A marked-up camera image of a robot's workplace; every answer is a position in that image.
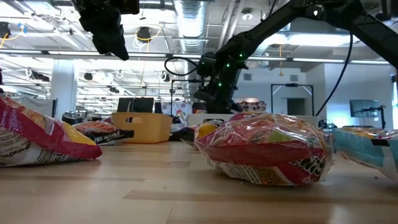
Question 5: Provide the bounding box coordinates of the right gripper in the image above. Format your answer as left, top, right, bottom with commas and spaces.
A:
194, 49, 249, 113

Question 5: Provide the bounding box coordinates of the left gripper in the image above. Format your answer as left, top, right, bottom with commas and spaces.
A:
71, 0, 141, 60

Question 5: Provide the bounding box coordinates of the white pillar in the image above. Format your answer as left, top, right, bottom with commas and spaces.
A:
49, 58, 78, 121

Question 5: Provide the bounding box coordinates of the silver ceiling duct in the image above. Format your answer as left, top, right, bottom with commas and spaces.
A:
173, 0, 208, 103

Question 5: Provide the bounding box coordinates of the red Maruchan ramen pack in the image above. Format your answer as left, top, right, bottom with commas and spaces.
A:
0, 95, 103, 168
193, 111, 335, 187

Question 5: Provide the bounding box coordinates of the black tower fan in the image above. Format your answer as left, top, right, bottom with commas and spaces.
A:
61, 111, 84, 126

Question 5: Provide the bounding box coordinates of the white plastic bin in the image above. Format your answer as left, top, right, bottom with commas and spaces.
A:
186, 113, 237, 127

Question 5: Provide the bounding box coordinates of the white patterned cloth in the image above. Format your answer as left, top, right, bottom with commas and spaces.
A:
160, 101, 193, 125

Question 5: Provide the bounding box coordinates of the orange plastic bin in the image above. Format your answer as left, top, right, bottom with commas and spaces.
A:
111, 111, 174, 144

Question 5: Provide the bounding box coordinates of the black frame stand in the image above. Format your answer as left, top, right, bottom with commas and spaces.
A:
270, 83, 315, 116
170, 79, 218, 116

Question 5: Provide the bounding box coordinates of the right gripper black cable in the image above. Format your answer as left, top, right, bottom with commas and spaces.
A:
164, 56, 200, 77

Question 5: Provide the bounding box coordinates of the grey partition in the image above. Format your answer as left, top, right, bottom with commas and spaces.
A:
21, 96, 58, 118

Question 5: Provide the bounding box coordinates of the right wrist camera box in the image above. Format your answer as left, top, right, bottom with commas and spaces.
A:
196, 53, 218, 78

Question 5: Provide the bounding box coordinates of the dark wall monitor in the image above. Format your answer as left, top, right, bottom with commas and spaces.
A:
349, 99, 380, 118

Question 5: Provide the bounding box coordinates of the blue Maruchan ramen pack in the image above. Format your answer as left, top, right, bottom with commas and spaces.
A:
329, 126, 398, 184

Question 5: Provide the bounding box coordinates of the dark patterned cloth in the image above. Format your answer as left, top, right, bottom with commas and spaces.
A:
236, 100, 267, 114

